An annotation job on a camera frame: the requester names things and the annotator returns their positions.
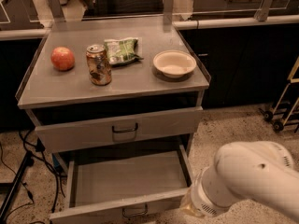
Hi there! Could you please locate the grey drawer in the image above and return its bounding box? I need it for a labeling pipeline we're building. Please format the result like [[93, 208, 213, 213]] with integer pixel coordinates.
[[50, 145, 193, 224], [36, 106, 202, 153]]

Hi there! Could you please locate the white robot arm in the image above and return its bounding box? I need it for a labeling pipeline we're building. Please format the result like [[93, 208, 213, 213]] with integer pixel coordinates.
[[180, 141, 299, 221]]

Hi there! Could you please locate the grey top drawer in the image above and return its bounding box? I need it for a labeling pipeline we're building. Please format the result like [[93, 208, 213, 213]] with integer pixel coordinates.
[[36, 106, 202, 153]]

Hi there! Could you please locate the grey metal drawer cabinet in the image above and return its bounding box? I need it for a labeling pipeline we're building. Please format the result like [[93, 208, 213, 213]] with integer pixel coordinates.
[[14, 15, 212, 161]]

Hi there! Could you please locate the white paper bowl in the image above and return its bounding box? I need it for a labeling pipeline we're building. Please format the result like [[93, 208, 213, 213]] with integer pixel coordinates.
[[153, 50, 197, 78]]

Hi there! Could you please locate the orange soda can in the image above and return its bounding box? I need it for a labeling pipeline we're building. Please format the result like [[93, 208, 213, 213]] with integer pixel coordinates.
[[86, 44, 112, 86]]

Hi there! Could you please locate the black tripod leg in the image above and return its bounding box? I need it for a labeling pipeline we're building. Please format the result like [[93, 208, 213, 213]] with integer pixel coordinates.
[[0, 151, 34, 224]]

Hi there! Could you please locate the green chip bag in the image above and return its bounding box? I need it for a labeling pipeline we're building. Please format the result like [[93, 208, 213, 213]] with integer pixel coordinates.
[[104, 37, 142, 66]]

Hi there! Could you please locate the red apple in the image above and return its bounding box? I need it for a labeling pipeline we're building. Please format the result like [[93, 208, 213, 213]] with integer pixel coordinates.
[[50, 47, 75, 71]]

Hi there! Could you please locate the black floor cable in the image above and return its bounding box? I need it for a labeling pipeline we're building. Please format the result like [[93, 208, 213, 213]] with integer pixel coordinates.
[[0, 129, 67, 224]]

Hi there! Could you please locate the grey horizontal rail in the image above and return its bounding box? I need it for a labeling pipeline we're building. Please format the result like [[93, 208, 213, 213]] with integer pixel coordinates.
[[0, 15, 299, 41]]

